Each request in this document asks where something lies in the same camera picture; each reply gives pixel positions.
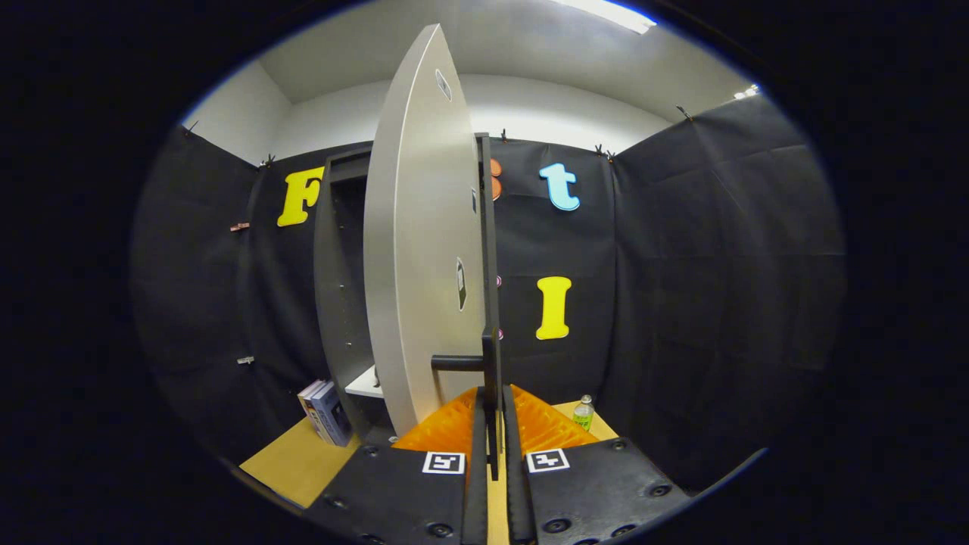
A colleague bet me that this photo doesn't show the white book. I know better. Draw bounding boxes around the white book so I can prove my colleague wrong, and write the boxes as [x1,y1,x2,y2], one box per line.
[298,380,328,446]

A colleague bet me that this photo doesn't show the dark grey shoe cabinet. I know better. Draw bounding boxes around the dark grey shoe cabinet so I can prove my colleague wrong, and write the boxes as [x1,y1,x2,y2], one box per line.
[313,132,502,447]

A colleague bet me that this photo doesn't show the blue book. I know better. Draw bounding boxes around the blue book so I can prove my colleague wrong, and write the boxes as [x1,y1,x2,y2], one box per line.
[312,381,353,447]

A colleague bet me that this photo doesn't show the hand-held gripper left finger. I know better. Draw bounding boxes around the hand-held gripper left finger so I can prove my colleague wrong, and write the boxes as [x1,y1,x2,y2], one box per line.
[303,386,490,545]

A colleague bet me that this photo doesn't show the long ceiling light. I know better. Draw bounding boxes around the long ceiling light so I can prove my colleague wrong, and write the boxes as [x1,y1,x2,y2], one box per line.
[553,0,658,35]

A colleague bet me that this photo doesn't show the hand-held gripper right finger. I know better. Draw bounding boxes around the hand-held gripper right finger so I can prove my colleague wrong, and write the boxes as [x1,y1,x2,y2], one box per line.
[501,384,693,545]

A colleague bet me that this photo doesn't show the black backdrop cloth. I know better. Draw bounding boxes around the black backdrop cloth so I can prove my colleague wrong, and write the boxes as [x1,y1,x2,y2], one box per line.
[129,95,845,493]

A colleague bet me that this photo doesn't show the beige shoe cabinet door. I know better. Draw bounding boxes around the beige shoe cabinet door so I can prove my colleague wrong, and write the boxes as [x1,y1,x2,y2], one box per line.
[363,23,502,482]

